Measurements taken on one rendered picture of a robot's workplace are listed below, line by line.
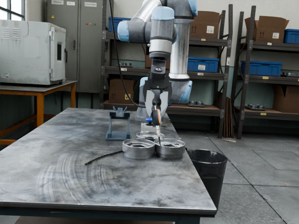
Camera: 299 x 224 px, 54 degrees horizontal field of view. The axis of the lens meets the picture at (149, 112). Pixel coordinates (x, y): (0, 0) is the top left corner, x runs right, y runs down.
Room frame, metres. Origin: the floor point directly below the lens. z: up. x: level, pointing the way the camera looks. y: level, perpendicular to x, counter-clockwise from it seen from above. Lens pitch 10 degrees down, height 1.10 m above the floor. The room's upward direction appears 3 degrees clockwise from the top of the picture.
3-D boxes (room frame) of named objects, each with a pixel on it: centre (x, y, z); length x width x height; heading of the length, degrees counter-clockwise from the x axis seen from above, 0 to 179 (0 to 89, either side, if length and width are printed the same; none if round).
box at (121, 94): (4.60, 0.45, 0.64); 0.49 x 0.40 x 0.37; 97
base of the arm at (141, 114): (1.52, 0.00, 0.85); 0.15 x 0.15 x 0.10
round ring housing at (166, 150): (0.94, -0.07, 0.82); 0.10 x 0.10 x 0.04
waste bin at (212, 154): (2.14, -0.44, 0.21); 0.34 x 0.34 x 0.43
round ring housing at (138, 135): (1.03, -0.01, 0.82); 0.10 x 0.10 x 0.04
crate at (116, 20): (4.63, 0.44, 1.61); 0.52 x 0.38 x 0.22; 95
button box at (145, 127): (1.19, -0.01, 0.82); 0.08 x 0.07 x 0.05; 2
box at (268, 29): (4.71, -1.71, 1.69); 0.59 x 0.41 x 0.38; 97
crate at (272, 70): (4.72, -1.71, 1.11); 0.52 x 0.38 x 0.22; 92
